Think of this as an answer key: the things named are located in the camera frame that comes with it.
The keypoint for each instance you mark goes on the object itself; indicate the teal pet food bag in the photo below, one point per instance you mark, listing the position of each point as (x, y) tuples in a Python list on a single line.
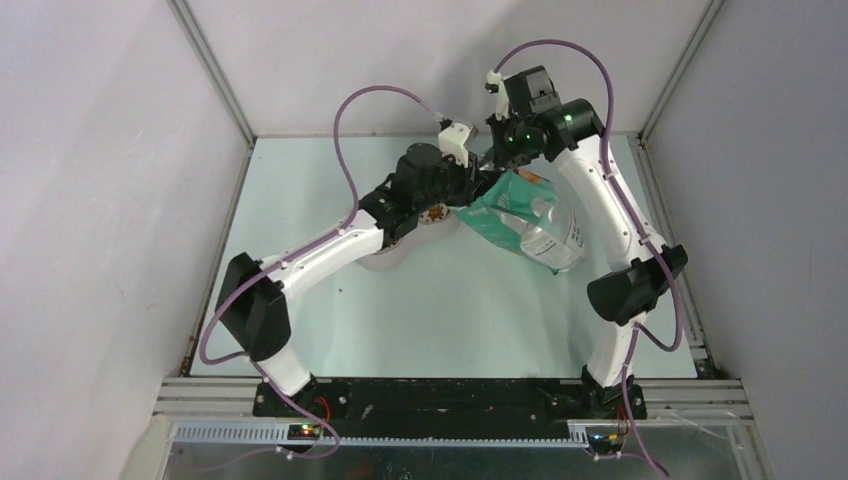
[(528, 215)]

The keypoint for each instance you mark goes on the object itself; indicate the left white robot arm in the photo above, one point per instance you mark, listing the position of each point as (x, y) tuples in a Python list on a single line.
[(253, 304)]

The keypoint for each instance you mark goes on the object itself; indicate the brown kibble in right bowl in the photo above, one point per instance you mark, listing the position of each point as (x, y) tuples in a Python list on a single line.
[(436, 214)]

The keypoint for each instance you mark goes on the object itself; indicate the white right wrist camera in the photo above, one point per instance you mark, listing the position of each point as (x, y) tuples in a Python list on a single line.
[(494, 84)]

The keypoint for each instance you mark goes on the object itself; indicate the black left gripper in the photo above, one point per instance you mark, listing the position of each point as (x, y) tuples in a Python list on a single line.
[(471, 180)]

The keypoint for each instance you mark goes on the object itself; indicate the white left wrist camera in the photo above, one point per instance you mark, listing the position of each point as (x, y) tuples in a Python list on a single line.
[(453, 140)]

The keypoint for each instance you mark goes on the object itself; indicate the right controller board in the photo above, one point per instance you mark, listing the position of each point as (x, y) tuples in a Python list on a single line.
[(605, 446)]

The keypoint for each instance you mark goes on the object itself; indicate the aluminium frame rail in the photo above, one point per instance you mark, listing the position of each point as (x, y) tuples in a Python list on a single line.
[(245, 411)]

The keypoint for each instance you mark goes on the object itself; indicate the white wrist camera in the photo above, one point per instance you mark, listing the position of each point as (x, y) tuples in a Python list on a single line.
[(453, 140), (494, 84)]

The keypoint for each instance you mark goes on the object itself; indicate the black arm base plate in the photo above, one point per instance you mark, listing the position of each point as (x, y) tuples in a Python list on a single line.
[(464, 409)]

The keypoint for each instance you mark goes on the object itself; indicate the right steel bowl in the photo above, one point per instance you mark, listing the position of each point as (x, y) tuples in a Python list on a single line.
[(450, 218)]

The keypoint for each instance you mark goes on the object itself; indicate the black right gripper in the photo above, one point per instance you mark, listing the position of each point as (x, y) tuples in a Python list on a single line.
[(503, 159)]

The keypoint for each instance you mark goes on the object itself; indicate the grey double bowl stand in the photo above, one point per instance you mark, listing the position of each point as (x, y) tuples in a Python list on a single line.
[(393, 255)]

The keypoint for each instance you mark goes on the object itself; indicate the left controller board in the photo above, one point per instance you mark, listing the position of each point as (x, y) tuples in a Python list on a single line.
[(304, 432)]

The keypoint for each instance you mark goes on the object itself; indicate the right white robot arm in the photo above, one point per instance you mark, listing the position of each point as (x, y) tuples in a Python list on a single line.
[(530, 121)]

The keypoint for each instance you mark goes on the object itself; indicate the controller board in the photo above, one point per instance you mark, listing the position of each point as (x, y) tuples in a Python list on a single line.
[(605, 446), (304, 432)]

